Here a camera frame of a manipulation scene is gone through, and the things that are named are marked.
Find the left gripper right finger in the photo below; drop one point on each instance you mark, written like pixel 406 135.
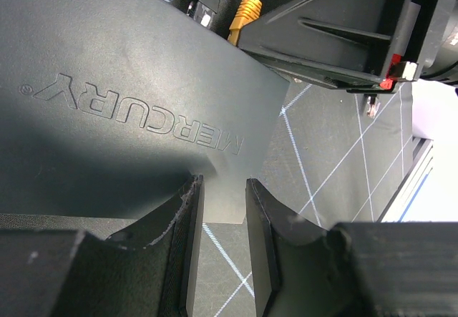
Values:
pixel 351 269

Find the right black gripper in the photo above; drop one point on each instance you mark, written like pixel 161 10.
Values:
pixel 358 44

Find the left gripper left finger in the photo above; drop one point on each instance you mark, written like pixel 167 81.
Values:
pixel 148 268

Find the yellow ethernet cable long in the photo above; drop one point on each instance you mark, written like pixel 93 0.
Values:
pixel 247 12

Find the black network switch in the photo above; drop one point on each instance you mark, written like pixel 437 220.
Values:
pixel 109 106

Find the yellow ethernet cable short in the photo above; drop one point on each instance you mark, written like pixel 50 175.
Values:
pixel 372 105

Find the aluminium frame rail front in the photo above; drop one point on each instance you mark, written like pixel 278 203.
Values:
pixel 411 185

